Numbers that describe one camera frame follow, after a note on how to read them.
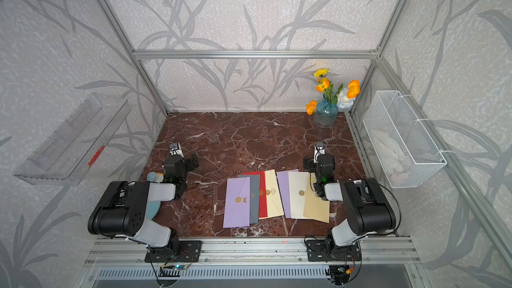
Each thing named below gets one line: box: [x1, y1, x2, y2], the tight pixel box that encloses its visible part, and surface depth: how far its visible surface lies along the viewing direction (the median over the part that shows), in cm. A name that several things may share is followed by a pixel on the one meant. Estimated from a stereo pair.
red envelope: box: [242, 170, 268, 218], surface depth 89 cm
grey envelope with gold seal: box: [237, 174, 260, 225], surface depth 89 cm
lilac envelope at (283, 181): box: [276, 168, 299, 219], surface depth 91 cm
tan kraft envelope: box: [304, 172, 330, 224], surface depth 86 cm
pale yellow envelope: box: [258, 169, 284, 220], surface depth 90 cm
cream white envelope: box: [288, 171, 317, 221], surface depth 90 cm
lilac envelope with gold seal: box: [222, 176, 250, 228], surface depth 88 cm
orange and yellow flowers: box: [305, 68, 361, 116], surface depth 84 cm
